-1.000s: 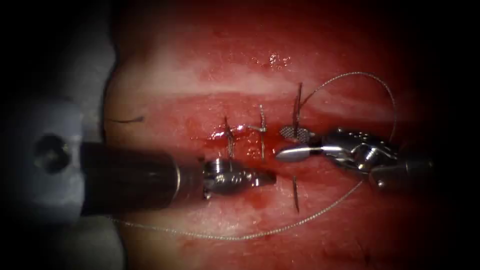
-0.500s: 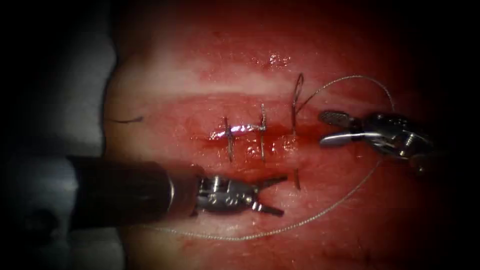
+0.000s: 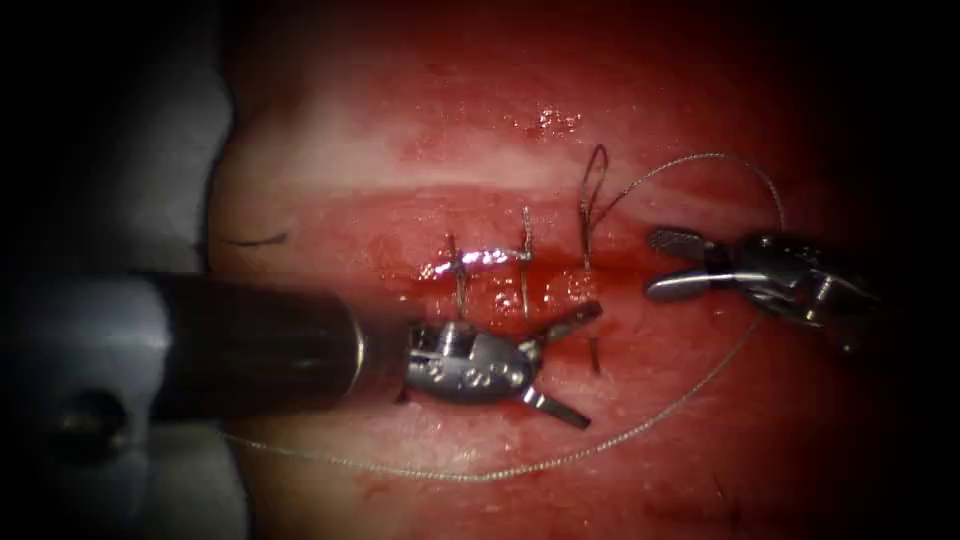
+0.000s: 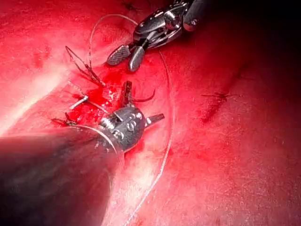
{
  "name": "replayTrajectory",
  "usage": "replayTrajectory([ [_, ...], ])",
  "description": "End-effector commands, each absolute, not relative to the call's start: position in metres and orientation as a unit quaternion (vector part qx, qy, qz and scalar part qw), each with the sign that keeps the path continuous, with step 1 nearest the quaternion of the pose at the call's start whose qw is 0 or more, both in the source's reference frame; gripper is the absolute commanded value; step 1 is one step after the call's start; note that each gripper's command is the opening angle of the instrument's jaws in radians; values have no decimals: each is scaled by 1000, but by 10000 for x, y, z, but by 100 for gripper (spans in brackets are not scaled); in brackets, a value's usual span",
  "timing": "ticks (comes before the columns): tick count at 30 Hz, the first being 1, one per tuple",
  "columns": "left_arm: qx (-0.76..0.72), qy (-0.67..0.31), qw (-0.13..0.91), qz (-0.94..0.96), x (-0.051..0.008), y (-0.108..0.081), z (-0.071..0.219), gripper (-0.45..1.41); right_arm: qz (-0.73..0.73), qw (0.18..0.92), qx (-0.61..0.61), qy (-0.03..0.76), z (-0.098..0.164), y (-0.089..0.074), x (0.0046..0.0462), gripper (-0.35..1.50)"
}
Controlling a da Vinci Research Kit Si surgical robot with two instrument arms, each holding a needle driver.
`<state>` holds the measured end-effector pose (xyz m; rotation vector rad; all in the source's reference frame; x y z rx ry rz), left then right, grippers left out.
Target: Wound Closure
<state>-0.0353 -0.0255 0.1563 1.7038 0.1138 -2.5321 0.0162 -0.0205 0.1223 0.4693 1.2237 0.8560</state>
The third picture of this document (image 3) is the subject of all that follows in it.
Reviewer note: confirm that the left arm needle driver jaw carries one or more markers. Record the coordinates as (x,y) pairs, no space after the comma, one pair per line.
(559,409)
(571,322)

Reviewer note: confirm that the right arm needle driver jaw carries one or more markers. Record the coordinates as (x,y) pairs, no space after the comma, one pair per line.
(682,283)
(679,242)

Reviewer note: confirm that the right arm needle driver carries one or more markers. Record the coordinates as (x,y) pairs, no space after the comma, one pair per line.
(795,277)

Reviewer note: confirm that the left arm needle driver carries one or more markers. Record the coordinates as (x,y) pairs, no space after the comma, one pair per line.
(472,367)

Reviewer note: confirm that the blue thread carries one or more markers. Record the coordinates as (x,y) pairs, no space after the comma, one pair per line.
(487,475)

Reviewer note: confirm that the dark left arm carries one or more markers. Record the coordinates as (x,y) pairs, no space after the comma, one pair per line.
(262,345)

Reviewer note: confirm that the blue stitching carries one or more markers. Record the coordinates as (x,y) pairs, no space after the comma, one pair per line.
(459,277)

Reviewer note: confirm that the tissue pad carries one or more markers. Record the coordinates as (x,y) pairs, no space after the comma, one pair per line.
(675,420)

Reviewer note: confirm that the short black thread piece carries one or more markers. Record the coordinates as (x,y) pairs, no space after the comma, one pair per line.
(262,242)

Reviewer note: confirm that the cloth drape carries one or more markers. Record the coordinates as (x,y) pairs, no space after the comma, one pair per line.
(187,187)

